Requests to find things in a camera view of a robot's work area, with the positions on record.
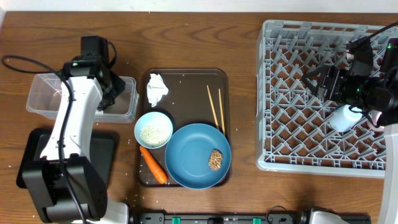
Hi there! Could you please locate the grey dishwasher rack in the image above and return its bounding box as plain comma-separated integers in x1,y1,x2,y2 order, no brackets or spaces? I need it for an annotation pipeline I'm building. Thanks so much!
255,20,397,178

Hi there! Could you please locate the clear plastic bin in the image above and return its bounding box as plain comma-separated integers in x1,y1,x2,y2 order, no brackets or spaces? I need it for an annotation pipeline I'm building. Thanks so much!
26,73,139,123

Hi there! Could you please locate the white napkin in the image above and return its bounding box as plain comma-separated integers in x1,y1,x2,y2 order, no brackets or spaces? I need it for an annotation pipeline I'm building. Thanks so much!
147,73,169,107

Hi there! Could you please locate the left wooden chopstick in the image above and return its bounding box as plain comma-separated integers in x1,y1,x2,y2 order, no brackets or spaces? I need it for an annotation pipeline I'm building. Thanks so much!
206,85,220,130

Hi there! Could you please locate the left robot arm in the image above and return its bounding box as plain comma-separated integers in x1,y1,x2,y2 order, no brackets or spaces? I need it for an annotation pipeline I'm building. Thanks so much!
22,36,129,223

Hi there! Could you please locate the right wooden chopstick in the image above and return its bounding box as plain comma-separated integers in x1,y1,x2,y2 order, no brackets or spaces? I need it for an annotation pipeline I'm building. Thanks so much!
218,89,226,136

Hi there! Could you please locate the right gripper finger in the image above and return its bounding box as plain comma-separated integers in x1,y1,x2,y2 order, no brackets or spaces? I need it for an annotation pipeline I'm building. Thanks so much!
301,76,319,96
302,66,326,80

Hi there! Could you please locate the brown food clump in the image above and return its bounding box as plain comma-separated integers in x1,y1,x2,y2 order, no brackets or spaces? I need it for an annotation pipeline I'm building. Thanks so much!
208,149,223,171

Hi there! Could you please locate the dark blue plate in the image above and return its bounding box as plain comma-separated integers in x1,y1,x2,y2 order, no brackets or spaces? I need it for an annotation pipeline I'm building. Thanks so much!
165,123,232,190

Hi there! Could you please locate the light blue cup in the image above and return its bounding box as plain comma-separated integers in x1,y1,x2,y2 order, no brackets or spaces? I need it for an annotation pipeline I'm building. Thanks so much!
329,105,363,132

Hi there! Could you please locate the light blue bowl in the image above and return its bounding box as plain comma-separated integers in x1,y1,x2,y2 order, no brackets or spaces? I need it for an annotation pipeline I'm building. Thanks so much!
134,111,173,149

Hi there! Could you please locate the black waste tray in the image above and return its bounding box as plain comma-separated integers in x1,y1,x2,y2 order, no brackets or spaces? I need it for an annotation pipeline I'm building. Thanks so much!
16,128,119,189

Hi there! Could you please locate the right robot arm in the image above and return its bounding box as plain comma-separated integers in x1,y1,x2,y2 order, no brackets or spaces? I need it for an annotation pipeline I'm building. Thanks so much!
302,36,397,223

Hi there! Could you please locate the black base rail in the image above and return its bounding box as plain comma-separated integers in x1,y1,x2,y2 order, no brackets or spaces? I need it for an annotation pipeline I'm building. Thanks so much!
130,212,372,224

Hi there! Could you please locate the orange carrot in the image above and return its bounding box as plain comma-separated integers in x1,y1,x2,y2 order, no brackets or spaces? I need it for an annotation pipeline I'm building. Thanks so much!
139,146,168,184

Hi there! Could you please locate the white rice pile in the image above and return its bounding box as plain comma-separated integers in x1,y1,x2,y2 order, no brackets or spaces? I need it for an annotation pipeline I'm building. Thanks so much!
140,124,171,148

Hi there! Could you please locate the pink cup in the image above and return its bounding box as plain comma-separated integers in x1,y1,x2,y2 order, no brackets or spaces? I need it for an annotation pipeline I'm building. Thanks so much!
366,110,385,133

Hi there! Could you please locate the wooden chopstick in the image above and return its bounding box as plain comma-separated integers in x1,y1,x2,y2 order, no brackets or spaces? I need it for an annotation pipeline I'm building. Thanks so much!
218,89,226,136
206,85,220,130

